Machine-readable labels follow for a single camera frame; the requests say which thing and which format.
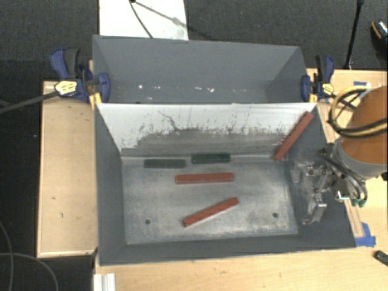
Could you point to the black cylinder on white bracket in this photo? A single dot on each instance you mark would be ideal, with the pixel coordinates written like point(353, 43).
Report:
point(384, 176)

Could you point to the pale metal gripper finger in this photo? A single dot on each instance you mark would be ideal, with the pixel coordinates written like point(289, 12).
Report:
point(315, 211)
point(299, 172)

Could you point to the grey metal bin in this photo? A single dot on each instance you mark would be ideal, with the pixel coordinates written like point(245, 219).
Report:
point(212, 205)

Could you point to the dark green flat block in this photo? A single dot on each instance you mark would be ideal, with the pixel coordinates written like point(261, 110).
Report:
point(210, 158)
point(164, 163)

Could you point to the red-brown flat block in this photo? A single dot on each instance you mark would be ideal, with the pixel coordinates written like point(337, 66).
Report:
point(294, 136)
point(204, 178)
point(210, 212)

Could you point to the pale wood flat board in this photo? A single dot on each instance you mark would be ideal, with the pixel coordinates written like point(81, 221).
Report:
point(68, 174)

